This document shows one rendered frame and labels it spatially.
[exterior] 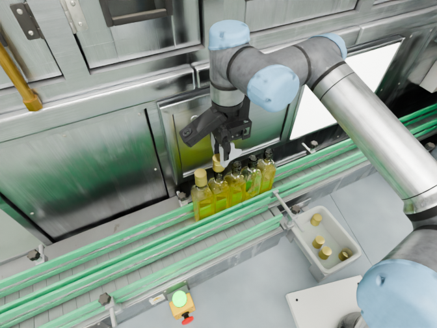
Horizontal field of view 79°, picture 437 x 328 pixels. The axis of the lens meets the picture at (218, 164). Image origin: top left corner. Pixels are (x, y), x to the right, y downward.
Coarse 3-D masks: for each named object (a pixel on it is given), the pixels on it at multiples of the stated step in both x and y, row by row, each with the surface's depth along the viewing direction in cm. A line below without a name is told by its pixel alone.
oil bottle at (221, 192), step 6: (210, 180) 82; (210, 186) 82; (216, 186) 80; (222, 186) 80; (228, 186) 81; (216, 192) 80; (222, 192) 81; (228, 192) 83; (216, 198) 82; (222, 198) 84; (228, 198) 86; (216, 204) 85; (222, 204) 87; (228, 204) 89; (216, 210) 88; (222, 210) 90
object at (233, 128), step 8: (216, 104) 57; (240, 104) 58; (248, 104) 61; (224, 112) 58; (232, 112) 61; (240, 112) 61; (248, 112) 63; (232, 120) 63; (240, 120) 63; (248, 120) 63; (216, 128) 64; (224, 128) 61; (232, 128) 61; (240, 128) 63; (216, 136) 66; (224, 136) 62; (232, 136) 65; (240, 136) 66; (248, 136) 66
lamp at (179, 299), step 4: (176, 292) 83; (180, 292) 83; (176, 296) 82; (180, 296) 82; (184, 296) 82; (172, 300) 82; (176, 300) 81; (180, 300) 81; (184, 300) 81; (176, 304) 81; (180, 304) 81; (184, 304) 82
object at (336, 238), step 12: (300, 216) 101; (312, 216) 106; (324, 216) 104; (312, 228) 105; (324, 228) 105; (336, 228) 100; (300, 240) 95; (312, 240) 102; (324, 240) 102; (336, 240) 102; (348, 240) 96; (312, 252) 99; (336, 252) 99; (360, 252) 92; (324, 264) 96; (336, 264) 96
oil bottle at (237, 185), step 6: (228, 174) 83; (228, 180) 82; (234, 180) 81; (240, 180) 82; (234, 186) 82; (240, 186) 83; (234, 192) 84; (240, 192) 86; (234, 198) 87; (240, 198) 89; (234, 204) 90
